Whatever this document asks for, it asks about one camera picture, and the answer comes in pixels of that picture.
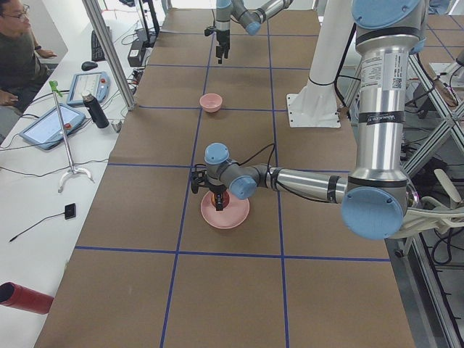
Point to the seated person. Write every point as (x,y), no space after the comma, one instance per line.
(22,73)

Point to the aluminium frame post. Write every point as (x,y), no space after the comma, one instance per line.
(94,14)

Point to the near teach pendant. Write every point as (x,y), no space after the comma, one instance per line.
(46,131)

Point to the red apple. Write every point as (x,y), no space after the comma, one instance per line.
(226,200)

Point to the black water bottle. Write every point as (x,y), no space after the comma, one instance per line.
(95,110)

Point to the black power adapter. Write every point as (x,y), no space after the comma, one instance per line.
(136,53)

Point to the pink bowl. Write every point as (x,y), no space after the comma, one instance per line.
(211,102)

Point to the black computer mouse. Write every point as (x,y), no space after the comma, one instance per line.
(88,65)

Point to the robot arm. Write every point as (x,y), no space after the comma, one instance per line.
(373,197)
(250,20)

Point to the white office chair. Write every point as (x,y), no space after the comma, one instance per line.
(434,214)

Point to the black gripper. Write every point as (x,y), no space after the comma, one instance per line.
(217,190)
(223,37)

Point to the small black device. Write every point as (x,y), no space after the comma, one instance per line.
(70,211)

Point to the teach pendant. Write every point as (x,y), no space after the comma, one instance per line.
(82,84)
(46,131)

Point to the red bottle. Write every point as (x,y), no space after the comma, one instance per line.
(23,298)

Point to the pink plate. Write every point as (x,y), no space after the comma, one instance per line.
(233,214)

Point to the green handled grabber tool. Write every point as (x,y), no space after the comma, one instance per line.
(73,169)

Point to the black keyboard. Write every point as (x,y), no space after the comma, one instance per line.
(97,52)

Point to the white camera mast base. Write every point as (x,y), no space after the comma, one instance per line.
(315,106)

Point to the far teach pendant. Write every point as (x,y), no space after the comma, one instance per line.
(82,84)

